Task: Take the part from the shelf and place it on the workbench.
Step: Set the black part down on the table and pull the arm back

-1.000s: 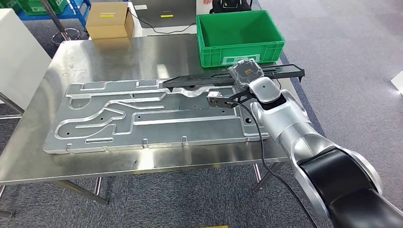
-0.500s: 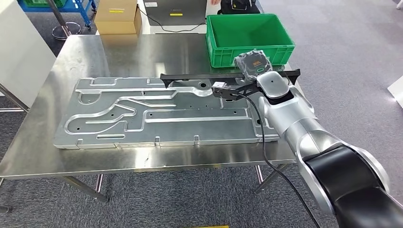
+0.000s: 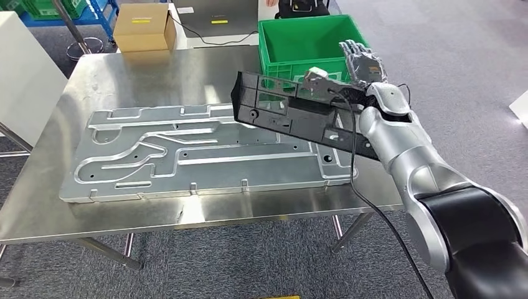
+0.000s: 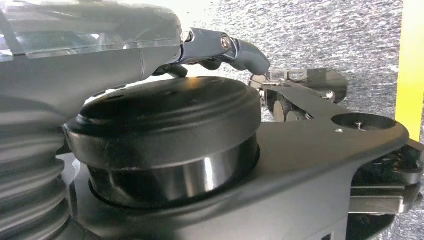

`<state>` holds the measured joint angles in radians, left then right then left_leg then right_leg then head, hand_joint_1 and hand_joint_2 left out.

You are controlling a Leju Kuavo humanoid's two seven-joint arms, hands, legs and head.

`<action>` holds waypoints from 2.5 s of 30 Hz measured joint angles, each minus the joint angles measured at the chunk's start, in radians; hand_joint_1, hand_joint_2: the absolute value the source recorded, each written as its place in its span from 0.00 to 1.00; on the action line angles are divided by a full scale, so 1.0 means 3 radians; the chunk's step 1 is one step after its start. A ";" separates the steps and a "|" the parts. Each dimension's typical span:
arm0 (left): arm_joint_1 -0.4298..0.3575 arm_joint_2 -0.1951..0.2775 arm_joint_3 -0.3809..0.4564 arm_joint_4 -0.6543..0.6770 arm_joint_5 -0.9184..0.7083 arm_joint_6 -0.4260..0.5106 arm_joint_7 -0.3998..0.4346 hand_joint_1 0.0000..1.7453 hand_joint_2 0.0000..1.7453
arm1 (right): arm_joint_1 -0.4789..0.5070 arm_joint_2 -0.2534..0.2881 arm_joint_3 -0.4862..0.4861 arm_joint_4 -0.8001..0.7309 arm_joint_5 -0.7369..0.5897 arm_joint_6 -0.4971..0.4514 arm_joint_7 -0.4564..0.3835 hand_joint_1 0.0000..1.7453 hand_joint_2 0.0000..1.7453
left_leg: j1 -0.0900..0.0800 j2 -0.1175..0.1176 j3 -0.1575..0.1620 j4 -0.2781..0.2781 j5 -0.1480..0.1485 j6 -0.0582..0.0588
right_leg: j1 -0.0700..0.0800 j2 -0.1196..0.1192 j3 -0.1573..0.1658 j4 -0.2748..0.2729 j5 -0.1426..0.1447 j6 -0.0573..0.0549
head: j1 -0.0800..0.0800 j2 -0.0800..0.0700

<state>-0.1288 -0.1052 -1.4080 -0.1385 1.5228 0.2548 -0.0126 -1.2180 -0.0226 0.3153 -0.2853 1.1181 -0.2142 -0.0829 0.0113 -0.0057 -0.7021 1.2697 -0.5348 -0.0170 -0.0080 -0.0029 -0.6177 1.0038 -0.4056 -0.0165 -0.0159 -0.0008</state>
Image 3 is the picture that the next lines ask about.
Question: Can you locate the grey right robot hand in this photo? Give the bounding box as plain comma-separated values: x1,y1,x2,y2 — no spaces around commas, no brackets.
339,39,389,90

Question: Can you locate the black plastic license plate frame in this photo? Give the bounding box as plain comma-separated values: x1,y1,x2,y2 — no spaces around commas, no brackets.
230,70,382,162

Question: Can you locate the green plastic crate with label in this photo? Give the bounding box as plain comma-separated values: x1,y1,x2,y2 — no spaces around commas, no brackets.
257,14,372,83

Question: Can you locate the person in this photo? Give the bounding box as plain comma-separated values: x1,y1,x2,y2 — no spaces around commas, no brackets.
274,0,331,19

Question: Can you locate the dark grey flat panel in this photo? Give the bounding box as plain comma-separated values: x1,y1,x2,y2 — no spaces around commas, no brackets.
172,0,260,39

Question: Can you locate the white block panel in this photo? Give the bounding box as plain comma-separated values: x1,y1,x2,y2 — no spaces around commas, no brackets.
508,90,528,130

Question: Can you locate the large aluminium stamped plate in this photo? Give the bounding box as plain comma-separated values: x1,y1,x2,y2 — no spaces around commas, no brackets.
59,103,357,204

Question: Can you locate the stainless steel table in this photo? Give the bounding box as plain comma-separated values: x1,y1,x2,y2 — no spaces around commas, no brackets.
0,121,34,288
0,45,405,271

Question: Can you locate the cardboard box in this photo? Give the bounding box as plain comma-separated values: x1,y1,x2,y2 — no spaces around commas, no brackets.
113,3,177,54

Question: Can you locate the blue metal cart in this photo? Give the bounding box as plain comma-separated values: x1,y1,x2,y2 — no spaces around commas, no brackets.
18,0,120,44

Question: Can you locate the white cabinet panel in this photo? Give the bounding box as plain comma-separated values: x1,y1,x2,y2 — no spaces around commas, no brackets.
0,11,69,147

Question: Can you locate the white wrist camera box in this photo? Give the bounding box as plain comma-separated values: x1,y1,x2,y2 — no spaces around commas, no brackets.
299,67,332,100

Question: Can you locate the black camera cable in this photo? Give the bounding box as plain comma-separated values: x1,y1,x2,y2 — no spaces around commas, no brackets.
328,82,434,299

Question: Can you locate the thin black power cable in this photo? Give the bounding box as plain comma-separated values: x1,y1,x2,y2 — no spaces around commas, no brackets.
169,14,260,47

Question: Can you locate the chrome round-base post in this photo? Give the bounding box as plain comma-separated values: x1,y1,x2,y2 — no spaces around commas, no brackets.
51,0,105,62

